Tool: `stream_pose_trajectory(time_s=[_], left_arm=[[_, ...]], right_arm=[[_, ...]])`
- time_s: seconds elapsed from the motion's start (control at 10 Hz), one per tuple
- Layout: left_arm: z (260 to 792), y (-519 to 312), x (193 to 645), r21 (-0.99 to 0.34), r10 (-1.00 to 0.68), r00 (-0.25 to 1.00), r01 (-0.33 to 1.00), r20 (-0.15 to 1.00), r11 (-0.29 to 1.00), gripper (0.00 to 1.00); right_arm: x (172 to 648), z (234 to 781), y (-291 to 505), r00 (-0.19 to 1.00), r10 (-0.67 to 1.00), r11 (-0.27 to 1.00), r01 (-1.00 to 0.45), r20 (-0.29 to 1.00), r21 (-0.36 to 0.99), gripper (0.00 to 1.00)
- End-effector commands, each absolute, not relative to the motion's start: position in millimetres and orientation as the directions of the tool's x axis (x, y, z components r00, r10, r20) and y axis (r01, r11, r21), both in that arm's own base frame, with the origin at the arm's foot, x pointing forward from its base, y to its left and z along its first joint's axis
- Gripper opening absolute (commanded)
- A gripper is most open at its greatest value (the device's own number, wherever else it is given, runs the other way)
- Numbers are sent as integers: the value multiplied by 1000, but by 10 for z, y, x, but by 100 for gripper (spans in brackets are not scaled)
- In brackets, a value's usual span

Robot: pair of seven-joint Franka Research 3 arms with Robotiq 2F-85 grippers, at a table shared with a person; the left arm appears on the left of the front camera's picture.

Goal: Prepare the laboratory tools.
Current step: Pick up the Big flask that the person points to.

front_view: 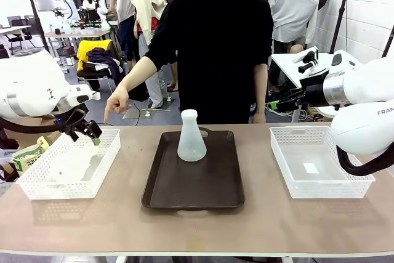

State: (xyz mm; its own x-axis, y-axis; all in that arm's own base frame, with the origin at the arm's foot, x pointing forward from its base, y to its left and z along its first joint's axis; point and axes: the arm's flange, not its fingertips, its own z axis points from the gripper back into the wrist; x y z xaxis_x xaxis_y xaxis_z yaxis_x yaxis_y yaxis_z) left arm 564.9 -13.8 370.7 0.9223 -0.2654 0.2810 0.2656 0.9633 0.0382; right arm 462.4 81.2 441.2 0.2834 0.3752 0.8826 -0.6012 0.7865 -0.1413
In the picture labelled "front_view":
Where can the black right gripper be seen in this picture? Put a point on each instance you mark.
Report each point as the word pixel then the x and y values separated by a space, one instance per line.
pixel 312 93

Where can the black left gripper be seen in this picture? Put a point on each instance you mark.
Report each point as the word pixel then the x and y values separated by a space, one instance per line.
pixel 77 119

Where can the translucent white plastic beaker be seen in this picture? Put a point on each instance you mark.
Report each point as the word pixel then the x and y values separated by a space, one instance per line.
pixel 74 164

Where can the translucent white Erlenmeyer flask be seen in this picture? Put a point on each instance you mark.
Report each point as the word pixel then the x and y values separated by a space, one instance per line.
pixel 191 143

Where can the person right forearm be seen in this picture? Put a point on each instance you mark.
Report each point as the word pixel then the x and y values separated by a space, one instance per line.
pixel 138 75

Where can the person left forearm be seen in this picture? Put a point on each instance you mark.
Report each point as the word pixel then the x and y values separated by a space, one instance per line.
pixel 260 90

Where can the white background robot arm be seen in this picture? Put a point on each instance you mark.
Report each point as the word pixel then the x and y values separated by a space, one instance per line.
pixel 94 1

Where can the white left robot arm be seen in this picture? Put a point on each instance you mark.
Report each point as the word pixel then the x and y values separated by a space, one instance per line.
pixel 27 84

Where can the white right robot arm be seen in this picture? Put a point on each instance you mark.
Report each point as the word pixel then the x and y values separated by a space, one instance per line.
pixel 363 127

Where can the person left hand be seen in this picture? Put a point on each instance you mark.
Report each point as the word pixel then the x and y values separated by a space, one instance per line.
pixel 259 118

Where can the person right hand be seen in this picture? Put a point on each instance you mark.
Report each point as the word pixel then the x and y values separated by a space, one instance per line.
pixel 118 101

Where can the black metal chair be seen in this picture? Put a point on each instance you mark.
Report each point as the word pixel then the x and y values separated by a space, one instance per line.
pixel 92 75

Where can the green white cardboard carton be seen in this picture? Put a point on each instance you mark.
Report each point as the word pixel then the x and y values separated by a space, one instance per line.
pixel 27 159

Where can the white perforated plastic basket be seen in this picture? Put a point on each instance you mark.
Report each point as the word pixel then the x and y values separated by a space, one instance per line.
pixel 40 186
pixel 320 189

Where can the white paper label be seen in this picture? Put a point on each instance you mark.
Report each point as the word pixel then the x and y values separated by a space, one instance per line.
pixel 311 167

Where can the dark purple garment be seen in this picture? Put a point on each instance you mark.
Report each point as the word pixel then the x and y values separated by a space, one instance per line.
pixel 104 59

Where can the yellow garment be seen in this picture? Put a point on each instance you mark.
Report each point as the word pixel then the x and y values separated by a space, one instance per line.
pixel 84 50

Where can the person torso black sweater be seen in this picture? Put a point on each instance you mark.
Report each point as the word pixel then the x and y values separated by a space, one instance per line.
pixel 215 53

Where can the black tripod stand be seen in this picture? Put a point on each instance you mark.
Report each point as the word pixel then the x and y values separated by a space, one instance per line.
pixel 37 22
pixel 341 13

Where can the wooden background table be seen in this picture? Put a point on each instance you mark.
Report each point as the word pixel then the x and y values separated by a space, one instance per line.
pixel 74 33

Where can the black office chair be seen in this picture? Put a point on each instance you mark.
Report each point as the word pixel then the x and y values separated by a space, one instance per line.
pixel 21 38

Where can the dark brown plastic tray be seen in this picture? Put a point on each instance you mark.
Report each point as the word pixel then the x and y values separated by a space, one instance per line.
pixel 194 183

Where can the mannequin with white tank top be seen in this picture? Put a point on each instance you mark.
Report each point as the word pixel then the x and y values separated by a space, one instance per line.
pixel 124 4

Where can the mannequin with beige jacket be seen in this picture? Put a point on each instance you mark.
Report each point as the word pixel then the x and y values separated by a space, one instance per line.
pixel 147 7

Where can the black action camera on mount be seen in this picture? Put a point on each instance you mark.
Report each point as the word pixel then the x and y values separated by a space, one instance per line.
pixel 307 58

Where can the grey mannequin base plate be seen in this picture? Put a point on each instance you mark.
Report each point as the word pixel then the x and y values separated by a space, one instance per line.
pixel 144 114

